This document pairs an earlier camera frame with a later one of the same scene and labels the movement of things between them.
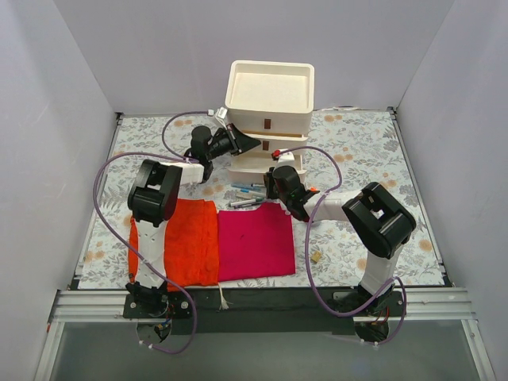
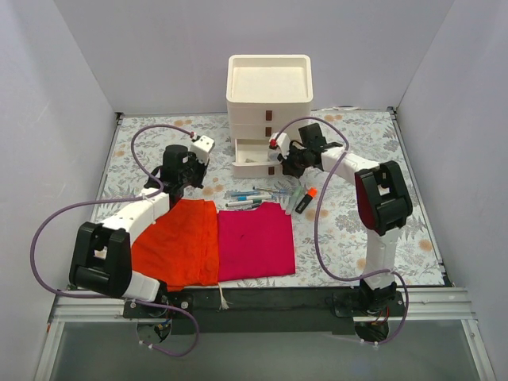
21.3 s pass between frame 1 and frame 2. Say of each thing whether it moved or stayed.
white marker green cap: stayed
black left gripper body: moved
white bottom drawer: moved
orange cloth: stayed
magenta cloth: stayed
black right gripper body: moved
